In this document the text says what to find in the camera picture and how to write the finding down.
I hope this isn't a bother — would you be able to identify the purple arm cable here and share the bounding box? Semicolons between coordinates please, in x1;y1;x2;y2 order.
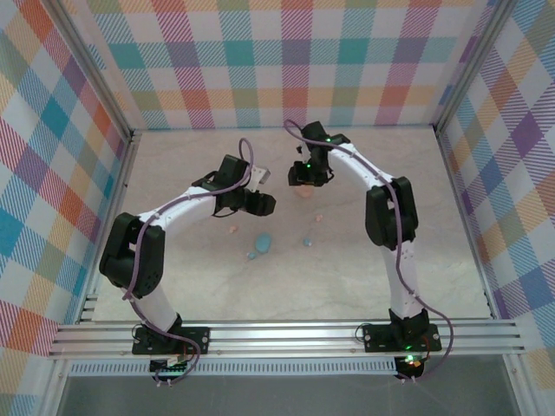
284;120;456;385
122;137;256;385

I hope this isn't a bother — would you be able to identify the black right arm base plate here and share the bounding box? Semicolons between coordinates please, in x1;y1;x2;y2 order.
362;323;442;353

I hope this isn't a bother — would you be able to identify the aluminium frame post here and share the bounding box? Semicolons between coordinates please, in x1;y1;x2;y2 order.
50;0;136;139
433;0;519;133

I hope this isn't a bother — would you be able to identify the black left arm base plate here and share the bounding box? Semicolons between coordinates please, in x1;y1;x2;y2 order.
132;325;212;357

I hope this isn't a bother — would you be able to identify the aluminium mounting rail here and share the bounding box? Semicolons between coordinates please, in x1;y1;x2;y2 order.
46;319;526;360

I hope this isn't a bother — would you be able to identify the aluminium side rail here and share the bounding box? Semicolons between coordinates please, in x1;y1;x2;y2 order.
434;128;504;322
76;129;143;324

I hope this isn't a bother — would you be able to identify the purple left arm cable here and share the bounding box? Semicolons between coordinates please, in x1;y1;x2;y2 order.
122;137;256;385

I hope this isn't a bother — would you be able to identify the white slotted cable duct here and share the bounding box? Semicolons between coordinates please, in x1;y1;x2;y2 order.
69;361;400;377

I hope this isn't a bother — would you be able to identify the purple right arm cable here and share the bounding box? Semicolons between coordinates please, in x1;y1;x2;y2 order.
284;120;456;385

